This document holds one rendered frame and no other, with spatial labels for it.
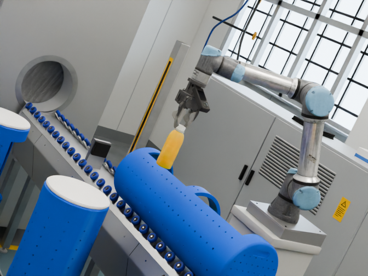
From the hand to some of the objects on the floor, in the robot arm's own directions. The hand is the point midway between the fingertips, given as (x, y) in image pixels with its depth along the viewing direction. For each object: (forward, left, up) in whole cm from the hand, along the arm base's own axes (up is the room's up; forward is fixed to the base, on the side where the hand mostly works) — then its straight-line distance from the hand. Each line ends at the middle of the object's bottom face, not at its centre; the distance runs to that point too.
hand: (180, 127), depth 271 cm
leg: (-32, -140, -144) cm, 203 cm away
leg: (-18, -142, -143) cm, 202 cm away
